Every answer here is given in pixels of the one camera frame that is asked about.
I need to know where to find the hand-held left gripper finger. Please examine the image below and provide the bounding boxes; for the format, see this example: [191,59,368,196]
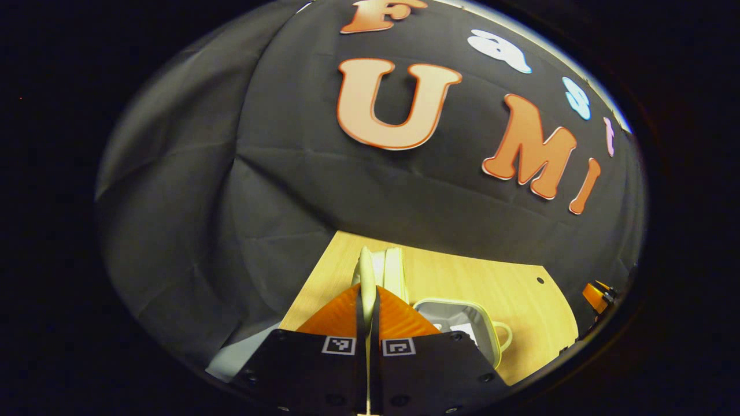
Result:
[231,283,371,415]
[371,285,513,415]

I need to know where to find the black backdrop cloth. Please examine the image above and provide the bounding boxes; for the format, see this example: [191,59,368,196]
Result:
[95,0,646,372]

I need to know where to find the cream suitcase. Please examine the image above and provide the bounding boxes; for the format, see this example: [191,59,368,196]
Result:
[351,247,514,370]

